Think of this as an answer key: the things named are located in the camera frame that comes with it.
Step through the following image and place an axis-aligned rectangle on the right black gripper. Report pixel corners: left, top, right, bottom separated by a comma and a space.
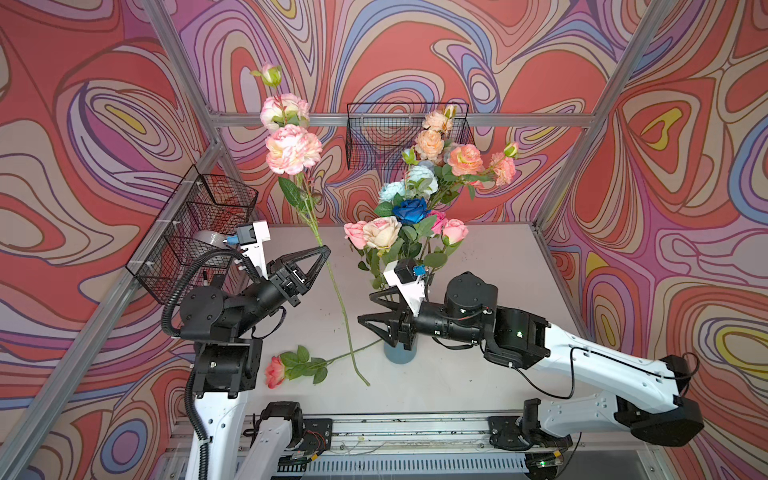
357, 287, 483, 352

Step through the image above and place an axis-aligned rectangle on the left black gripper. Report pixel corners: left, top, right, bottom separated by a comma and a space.
231, 252, 329, 346

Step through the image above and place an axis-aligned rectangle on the teal ceramic vase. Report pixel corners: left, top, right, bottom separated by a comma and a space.
383, 344, 417, 365

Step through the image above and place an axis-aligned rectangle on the pink bud rose stem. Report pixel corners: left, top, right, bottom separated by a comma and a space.
344, 221, 375, 273

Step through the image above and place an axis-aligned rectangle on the magenta pink rose stem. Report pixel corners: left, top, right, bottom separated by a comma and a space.
423, 211, 469, 270

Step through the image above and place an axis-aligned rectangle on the blue artificial rose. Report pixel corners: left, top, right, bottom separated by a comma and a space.
393, 198, 431, 265

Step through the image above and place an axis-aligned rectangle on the pink white carnation spray stem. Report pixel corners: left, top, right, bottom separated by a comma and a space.
250, 62, 372, 388

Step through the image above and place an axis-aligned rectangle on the pale blue white spray stem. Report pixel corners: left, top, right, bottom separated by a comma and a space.
378, 147, 439, 209

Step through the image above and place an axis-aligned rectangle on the large peach double rose stem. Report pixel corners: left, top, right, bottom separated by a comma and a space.
428, 142, 520, 207

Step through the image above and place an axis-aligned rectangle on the cream peach rose stem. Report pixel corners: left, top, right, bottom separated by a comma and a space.
414, 104, 457, 166

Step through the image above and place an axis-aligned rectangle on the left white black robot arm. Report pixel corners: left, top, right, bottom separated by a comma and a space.
160, 246, 331, 479

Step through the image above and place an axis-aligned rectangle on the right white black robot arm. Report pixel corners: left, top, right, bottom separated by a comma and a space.
358, 272, 704, 451

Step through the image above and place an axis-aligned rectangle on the silver tape roll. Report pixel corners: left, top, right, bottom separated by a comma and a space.
192, 230, 229, 248

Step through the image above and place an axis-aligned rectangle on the red pink rose on table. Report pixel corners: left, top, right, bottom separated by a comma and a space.
264, 340, 382, 389

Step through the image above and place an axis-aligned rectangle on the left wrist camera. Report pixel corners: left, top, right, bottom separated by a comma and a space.
225, 221, 271, 278

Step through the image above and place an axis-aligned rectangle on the black wire basket left wall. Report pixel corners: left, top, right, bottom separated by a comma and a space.
126, 166, 258, 305

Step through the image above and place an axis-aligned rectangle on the black wire basket wall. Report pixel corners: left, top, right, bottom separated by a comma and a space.
126, 166, 258, 305
345, 100, 473, 173

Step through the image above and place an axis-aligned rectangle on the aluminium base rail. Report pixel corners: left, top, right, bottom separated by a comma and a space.
161, 410, 661, 480

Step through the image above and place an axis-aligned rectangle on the black wire basket back wall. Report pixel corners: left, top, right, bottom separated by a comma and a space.
345, 100, 473, 173

